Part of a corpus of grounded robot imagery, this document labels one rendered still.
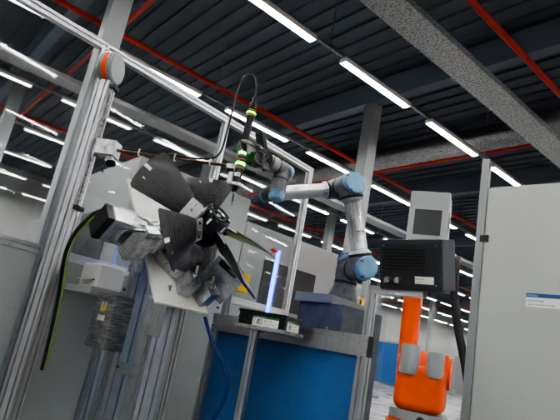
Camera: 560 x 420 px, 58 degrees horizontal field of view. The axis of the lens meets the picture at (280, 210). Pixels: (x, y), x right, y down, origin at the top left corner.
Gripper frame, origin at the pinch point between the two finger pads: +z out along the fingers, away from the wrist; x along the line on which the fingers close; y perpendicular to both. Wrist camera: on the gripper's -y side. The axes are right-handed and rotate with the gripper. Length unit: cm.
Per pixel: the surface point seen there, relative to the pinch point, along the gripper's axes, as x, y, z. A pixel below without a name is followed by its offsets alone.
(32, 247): 70, 62, 44
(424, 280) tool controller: -76, 51, -35
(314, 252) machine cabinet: 255, -42, -378
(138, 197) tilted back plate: 36, 31, 20
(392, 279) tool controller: -63, 51, -36
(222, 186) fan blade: 13.2, 18.0, -7.1
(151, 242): 2, 55, 30
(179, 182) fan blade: 6.1, 27.0, 21.0
